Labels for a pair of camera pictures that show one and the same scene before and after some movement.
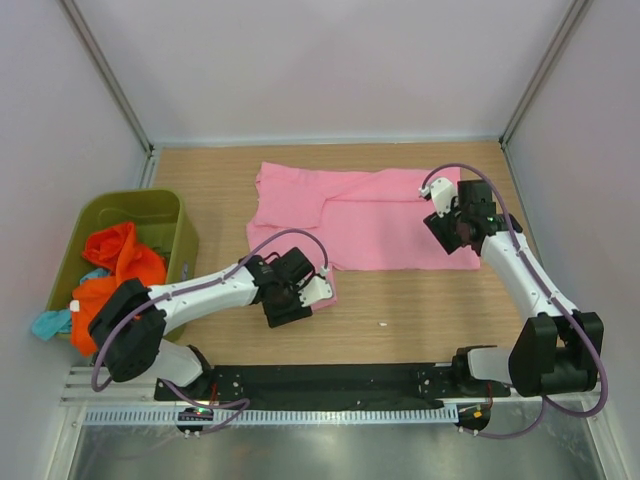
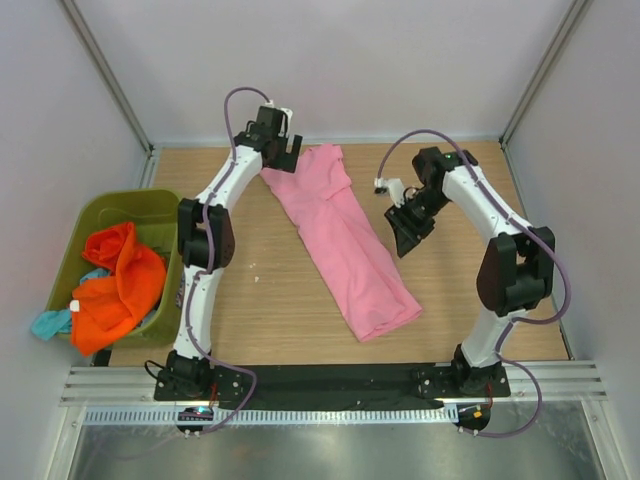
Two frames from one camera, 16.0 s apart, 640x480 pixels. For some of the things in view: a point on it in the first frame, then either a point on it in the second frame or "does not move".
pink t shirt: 367,221 → 367,277
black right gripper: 438,225 → 406,233
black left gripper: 278,316 → 286,161
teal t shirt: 47,324 does not move
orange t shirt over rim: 135,261 does not move
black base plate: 332,386 does not move
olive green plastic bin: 160,221 does not move
